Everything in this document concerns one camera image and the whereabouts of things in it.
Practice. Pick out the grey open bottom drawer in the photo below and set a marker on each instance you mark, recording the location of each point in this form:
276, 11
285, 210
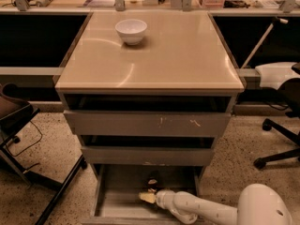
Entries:
117, 199

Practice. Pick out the grey middle drawer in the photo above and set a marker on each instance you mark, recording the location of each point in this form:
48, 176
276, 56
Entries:
147, 156

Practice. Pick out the dark chair left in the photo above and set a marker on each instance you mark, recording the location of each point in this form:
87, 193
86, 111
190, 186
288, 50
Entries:
15, 114

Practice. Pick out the grey top drawer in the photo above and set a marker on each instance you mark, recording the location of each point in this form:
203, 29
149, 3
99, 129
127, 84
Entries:
152, 124

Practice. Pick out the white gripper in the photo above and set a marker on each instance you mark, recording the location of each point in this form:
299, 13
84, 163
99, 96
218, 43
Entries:
163, 198

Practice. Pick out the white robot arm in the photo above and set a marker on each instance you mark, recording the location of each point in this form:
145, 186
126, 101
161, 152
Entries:
258, 204

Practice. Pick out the white ceramic bowl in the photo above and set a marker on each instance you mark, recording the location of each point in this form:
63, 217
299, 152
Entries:
131, 31

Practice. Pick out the white stick with black tip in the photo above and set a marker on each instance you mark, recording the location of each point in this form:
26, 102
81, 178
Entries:
275, 21

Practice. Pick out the grey three-drawer cabinet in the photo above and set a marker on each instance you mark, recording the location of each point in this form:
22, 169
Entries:
180, 66

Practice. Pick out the white seat cushion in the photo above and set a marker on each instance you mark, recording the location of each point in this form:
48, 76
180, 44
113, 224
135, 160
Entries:
273, 75

